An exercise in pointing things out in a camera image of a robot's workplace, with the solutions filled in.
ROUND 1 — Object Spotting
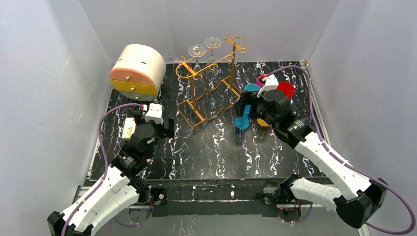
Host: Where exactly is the light blue wine glass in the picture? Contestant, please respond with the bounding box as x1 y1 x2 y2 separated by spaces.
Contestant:
243 84 261 92

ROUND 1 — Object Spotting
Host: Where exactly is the yellow wine glass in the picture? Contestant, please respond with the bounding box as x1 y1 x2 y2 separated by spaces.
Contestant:
257 118 269 127

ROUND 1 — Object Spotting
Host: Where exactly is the red wine glass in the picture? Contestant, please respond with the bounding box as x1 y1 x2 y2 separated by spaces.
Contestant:
277 81 295 99

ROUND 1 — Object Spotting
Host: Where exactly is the clear wine glass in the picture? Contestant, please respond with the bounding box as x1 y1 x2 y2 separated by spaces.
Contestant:
204 37 221 79
188 45 206 88

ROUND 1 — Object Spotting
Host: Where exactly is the magenta wine glass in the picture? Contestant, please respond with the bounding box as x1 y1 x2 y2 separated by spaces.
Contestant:
256 74 268 88

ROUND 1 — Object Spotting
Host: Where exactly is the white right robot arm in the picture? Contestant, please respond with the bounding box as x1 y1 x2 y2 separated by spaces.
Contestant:
234 89 387 229

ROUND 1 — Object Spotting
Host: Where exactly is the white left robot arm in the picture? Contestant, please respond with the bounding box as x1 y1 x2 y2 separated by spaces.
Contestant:
47 113 175 236

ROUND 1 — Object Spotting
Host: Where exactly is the small white card box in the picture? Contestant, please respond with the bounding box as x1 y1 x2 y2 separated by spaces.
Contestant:
121 118 137 141

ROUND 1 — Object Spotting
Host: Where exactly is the round drawer storage box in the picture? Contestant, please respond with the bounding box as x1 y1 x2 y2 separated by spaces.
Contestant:
110 44 166 102

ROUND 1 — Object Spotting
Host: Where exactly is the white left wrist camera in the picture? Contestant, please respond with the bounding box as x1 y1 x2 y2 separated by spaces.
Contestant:
140 103 164 125

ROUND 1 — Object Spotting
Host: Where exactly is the gold wire glass rack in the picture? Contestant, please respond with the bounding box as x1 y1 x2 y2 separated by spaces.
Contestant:
175 33 248 131

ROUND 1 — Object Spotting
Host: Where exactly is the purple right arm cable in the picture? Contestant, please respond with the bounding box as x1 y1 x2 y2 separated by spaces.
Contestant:
260 65 417 236

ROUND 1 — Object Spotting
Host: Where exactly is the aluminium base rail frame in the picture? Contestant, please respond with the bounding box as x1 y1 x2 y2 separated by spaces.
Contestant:
70 60 372 236

